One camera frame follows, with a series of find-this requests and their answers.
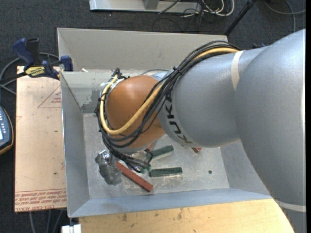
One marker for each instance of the red-brown flat block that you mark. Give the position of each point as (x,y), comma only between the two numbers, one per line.
(149,147)
(136,177)
(196,149)

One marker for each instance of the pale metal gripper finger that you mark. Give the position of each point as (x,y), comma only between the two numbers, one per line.
(103,160)
(113,175)

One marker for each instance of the dark green flat block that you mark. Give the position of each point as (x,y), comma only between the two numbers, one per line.
(165,172)
(161,151)

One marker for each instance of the brown cardboard board, red print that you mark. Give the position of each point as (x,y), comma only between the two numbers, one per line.
(39,135)

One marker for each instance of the grey metal bin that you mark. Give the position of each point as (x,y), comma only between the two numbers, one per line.
(194,178)

